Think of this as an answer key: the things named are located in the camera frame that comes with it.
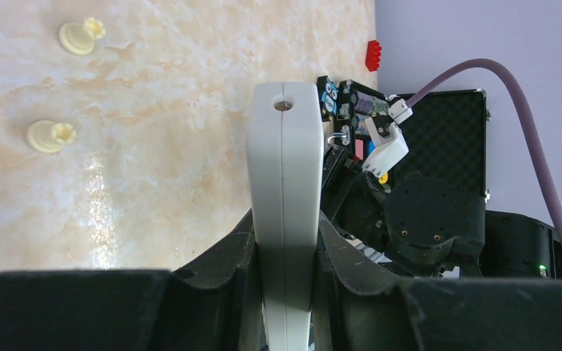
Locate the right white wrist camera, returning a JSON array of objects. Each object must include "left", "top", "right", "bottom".
[{"left": 362, "top": 99, "right": 413, "bottom": 177}]

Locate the pink card deck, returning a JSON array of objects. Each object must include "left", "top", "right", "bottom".
[{"left": 355, "top": 139, "right": 364, "bottom": 160}]

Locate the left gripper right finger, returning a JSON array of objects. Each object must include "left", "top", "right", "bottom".
[{"left": 312, "top": 216, "right": 562, "bottom": 350}]

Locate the blue dealer chip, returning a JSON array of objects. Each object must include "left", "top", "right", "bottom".
[{"left": 367, "top": 141, "right": 375, "bottom": 156}]

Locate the white remote control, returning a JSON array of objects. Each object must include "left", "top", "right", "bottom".
[{"left": 246, "top": 82, "right": 324, "bottom": 350}]

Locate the yellow big blind chip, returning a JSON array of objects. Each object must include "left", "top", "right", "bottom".
[{"left": 379, "top": 173, "right": 389, "bottom": 184}]

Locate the black poker chip case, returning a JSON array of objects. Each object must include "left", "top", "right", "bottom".
[{"left": 327, "top": 80, "right": 490, "bottom": 200}]

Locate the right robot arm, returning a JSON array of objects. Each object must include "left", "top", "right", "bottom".
[{"left": 321, "top": 146, "right": 562, "bottom": 279}]

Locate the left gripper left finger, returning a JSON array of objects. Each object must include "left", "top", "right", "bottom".
[{"left": 0, "top": 214, "right": 262, "bottom": 350}]

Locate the blue owl figurine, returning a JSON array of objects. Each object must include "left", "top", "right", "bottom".
[{"left": 316, "top": 75, "right": 339, "bottom": 122}]

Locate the red small block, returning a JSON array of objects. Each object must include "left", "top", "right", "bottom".
[{"left": 364, "top": 39, "right": 382, "bottom": 72}]

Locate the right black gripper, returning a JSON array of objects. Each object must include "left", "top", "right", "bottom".
[{"left": 321, "top": 145, "right": 389, "bottom": 252}]

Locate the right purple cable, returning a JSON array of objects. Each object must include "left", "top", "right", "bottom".
[{"left": 404, "top": 58, "right": 562, "bottom": 294}]

